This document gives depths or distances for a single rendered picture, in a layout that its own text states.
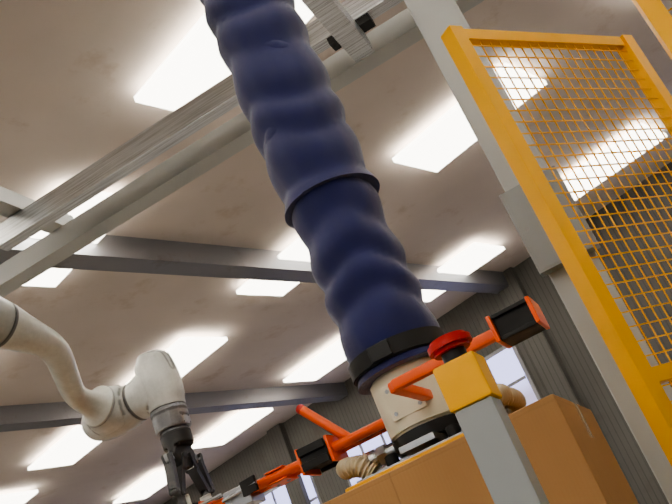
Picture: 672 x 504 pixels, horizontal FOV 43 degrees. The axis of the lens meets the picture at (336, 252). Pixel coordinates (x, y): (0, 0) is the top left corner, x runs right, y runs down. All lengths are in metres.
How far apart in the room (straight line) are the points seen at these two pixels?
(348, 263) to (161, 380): 0.57
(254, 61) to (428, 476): 1.08
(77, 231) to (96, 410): 2.77
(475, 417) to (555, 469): 0.34
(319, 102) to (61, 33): 2.98
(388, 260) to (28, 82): 3.54
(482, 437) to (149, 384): 1.07
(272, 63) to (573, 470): 1.16
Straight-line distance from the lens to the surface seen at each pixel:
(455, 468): 1.61
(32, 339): 1.89
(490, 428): 1.26
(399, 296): 1.83
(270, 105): 2.07
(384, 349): 1.78
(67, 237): 4.91
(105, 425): 2.20
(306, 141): 1.99
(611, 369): 2.72
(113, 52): 5.07
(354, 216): 1.90
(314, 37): 4.07
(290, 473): 1.95
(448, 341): 1.28
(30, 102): 5.27
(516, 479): 1.25
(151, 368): 2.14
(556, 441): 1.57
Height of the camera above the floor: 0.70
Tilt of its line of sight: 23 degrees up
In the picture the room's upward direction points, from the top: 23 degrees counter-clockwise
